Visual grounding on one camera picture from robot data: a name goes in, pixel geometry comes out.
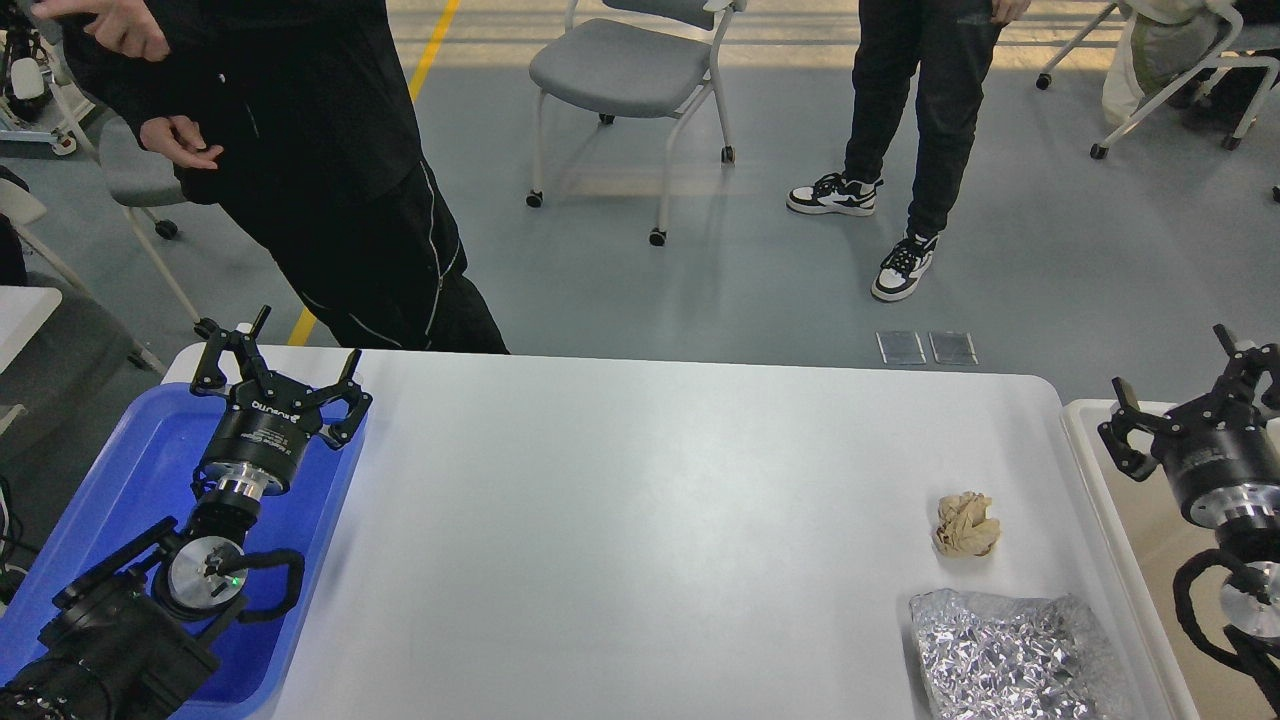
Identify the grey chair left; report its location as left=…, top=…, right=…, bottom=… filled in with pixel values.
left=20, top=90, right=206, bottom=336

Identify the crumpled brown paper ball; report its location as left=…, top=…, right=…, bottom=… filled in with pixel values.
left=933, top=491, right=1002, bottom=557

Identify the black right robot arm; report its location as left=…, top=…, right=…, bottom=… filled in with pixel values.
left=1097, top=324, right=1279, bottom=708

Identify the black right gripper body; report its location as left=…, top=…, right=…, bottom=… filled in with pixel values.
left=1152, top=407, right=1279, bottom=529

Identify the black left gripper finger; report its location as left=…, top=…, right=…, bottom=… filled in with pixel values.
left=296, top=348, right=374, bottom=452
left=189, top=305, right=273, bottom=398

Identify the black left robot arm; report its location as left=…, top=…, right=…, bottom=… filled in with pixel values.
left=3, top=311, right=372, bottom=719

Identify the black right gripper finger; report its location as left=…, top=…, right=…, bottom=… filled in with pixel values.
left=1097, top=377, right=1187, bottom=483
left=1204, top=324, right=1279, bottom=427

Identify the right metal floor plate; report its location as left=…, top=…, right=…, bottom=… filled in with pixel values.
left=928, top=331, right=979, bottom=366

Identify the person with black-white sneakers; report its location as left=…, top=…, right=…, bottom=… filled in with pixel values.
left=785, top=0, right=1033, bottom=304

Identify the grey chair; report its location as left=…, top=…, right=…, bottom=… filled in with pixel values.
left=525, top=1, right=748, bottom=247
left=20, top=90, right=206, bottom=336

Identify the crumpled silver foil bag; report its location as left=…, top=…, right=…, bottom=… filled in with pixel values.
left=909, top=588, right=1137, bottom=719

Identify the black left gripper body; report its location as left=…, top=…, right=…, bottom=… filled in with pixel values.
left=198, top=377, right=323, bottom=496

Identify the left metal floor plate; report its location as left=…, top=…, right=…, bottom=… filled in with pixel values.
left=876, top=331, right=927, bottom=366

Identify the grey chair right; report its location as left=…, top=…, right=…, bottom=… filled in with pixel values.
left=525, top=1, right=748, bottom=247

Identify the white plastic bin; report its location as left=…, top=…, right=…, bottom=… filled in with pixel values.
left=1062, top=398, right=1276, bottom=719

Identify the metal floor plate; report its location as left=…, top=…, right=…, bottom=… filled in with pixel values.
left=876, top=331, right=927, bottom=366
left=928, top=331, right=979, bottom=366

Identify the person in black clothes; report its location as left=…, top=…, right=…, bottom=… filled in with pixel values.
left=31, top=1, right=507, bottom=354

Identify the white chair far right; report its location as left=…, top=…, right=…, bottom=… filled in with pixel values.
left=1036, top=1, right=1277, bottom=160

